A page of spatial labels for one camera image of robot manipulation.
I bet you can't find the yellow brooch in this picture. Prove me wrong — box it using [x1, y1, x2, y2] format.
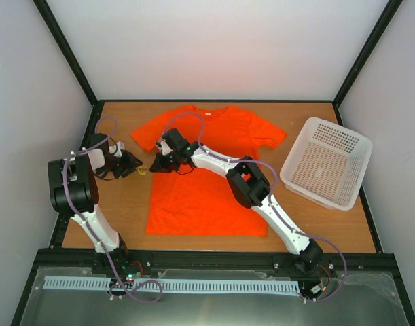
[136, 165, 149, 175]

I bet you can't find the light blue slotted cable duct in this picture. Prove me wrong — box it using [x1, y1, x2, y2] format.
[42, 276, 300, 296]

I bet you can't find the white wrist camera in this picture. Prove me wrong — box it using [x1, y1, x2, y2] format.
[156, 140, 173, 156]
[109, 141, 125, 158]

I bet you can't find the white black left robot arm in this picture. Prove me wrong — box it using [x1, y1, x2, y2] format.
[48, 133, 143, 274]

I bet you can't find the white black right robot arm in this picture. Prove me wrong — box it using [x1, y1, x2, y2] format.
[150, 128, 323, 274]

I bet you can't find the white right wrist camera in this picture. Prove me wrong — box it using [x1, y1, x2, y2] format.
[156, 140, 173, 156]

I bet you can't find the black enclosure frame post left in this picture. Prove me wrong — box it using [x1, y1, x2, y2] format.
[33, 0, 98, 107]

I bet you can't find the black enclosure frame post right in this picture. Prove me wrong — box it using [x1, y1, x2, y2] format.
[333, 0, 403, 109]

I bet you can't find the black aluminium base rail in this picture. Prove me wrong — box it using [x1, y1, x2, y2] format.
[33, 248, 400, 278]

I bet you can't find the black enclosure frame post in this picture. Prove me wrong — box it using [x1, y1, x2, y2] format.
[333, 0, 403, 109]
[33, 0, 98, 107]

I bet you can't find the orange t-shirt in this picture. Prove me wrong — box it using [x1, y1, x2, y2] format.
[130, 105, 287, 236]

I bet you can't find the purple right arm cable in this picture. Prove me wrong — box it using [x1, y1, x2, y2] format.
[162, 111, 348, 303]

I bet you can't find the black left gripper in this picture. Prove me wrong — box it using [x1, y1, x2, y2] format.
[96, 150, 143, 179]

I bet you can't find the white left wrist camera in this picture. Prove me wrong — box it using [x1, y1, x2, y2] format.
[109, 141, 125, 158]

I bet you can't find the white perforated plastic basket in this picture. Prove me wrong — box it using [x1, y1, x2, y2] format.
[280, 117, 373, 211]

